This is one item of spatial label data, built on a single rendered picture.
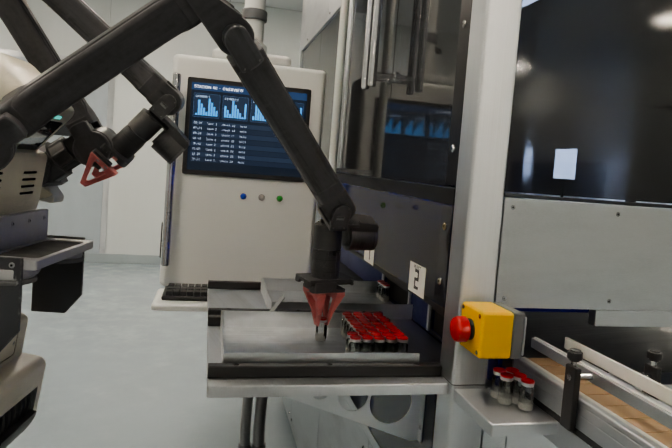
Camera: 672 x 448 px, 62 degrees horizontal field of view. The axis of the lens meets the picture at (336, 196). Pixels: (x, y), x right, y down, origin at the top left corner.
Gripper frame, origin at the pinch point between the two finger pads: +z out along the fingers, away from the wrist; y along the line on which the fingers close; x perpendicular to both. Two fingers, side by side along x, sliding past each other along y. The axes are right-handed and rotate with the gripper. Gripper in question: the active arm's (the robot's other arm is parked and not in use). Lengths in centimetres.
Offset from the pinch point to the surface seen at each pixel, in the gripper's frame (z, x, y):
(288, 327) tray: 4.0, 9.5, -2.9
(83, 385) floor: 95, 209, -29
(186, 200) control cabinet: -15, 84, -9
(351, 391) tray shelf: 5.0, -21.5, -4.6
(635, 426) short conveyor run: -1, -55, 18
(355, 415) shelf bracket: 13.8, -13.1, 1.6
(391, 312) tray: 3.1, 11.3, 24.3
